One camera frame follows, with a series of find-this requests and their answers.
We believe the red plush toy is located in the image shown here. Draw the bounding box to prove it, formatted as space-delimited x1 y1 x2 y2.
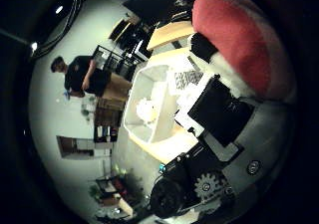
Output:
191 0 297 103

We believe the white plastic container bin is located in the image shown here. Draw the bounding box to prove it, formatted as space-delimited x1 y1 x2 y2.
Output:
123 64 187 144

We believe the white plush toy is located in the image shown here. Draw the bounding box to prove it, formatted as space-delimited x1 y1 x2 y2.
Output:
135 97 160 124

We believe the brown cardboard box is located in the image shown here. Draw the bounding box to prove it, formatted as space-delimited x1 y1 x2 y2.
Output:
101 72 133 103

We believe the dark wooden shelf cabinet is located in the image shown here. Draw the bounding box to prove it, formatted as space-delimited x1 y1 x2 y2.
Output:
93 98 125 144

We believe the large black screen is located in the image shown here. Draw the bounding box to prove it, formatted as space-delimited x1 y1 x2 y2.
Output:
122 0 177 23

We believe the person in black shirt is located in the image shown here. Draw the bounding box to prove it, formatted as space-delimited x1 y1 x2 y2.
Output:
50 55 113 99

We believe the black wire rack cart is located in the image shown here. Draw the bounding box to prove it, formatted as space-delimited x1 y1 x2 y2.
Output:
91 44 143 83

